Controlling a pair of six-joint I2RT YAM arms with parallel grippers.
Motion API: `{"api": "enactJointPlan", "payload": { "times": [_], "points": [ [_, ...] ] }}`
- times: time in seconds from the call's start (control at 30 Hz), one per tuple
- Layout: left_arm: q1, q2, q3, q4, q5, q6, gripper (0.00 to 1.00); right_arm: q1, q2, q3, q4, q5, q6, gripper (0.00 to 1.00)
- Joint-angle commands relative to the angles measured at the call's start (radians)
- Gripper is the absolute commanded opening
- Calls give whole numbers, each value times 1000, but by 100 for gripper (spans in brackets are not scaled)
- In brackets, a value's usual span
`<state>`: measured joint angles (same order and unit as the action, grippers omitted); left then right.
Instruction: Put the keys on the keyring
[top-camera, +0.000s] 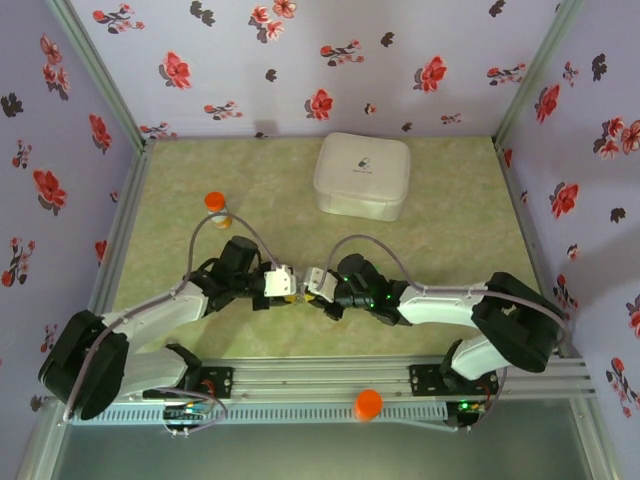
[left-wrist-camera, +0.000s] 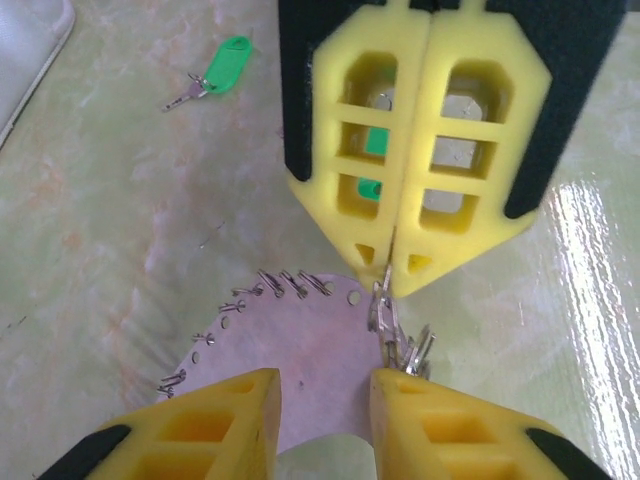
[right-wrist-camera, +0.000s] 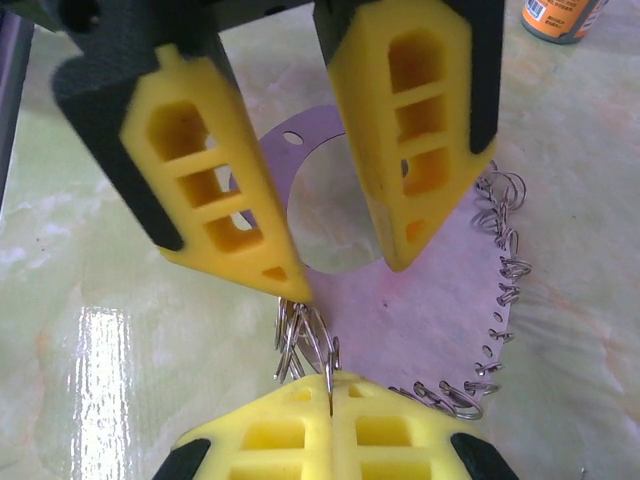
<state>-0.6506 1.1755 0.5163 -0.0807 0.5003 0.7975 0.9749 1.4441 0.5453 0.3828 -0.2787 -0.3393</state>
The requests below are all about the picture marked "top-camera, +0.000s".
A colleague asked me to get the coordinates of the orange-capped pill bottle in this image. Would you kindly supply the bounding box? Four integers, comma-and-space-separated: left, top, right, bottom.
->
203, 191, 234, 230

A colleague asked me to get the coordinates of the white square lidded box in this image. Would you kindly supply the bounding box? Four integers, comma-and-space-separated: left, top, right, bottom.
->
312, 131, 412, 223

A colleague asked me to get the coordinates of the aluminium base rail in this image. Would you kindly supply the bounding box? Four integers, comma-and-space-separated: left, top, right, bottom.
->
119, 355, 599, 402

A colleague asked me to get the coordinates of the orange cap on duct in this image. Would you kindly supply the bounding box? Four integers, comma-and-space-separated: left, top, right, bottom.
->
353, 388, 385, 424

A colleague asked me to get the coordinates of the white slotted cable duct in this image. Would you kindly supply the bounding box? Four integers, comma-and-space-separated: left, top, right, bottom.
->
69, 399, 449, 427

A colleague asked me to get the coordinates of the aluminium table edge rail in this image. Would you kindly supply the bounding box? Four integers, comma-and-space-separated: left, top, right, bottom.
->
82, 144, 157, 337
493, 142, 585, 359

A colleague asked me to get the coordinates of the grey base cable loop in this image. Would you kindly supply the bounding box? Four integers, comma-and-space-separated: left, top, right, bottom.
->
163, 392, 229, 439

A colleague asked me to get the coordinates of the aluminium frame post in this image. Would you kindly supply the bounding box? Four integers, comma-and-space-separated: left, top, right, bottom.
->
47, 0, 157, 151
493, 0, 587, 147

